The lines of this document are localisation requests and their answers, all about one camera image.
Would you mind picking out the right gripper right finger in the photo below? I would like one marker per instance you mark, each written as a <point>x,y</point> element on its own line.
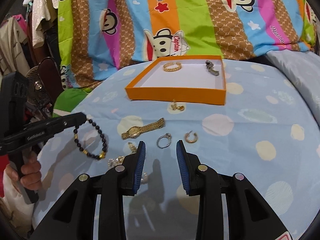
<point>249,214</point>

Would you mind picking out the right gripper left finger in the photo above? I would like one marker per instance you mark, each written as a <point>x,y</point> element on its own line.
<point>72,215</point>

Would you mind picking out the pearl gold tassel jewelry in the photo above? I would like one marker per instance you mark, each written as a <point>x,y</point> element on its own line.
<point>119,160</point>

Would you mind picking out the gold butterfly pendant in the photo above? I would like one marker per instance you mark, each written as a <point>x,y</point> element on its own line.
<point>132,147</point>

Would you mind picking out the gold hoop earring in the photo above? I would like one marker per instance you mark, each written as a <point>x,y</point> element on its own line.
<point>191,137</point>

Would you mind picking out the gold wristwatch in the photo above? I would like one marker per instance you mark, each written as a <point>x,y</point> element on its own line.
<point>135,131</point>

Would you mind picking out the left hand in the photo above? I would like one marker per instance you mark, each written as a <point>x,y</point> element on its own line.
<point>32,175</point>

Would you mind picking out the black electric fan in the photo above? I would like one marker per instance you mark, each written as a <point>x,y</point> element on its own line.
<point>44,86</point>

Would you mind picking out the hanging clothes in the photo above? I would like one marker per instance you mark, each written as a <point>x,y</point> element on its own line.
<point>28,34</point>

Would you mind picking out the colourful monkey print quilt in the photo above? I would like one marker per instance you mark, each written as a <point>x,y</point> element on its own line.
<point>99,37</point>

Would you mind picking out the orange shallow box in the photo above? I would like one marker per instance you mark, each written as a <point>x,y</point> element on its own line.
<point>193,83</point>

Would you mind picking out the silver metal clip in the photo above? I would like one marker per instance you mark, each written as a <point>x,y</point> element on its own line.
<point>210,68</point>

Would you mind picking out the light blue plain pillow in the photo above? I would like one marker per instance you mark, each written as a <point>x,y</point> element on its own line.
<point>302,70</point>

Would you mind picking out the gold chain bangle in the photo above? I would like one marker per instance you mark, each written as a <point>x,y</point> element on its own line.
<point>172,66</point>

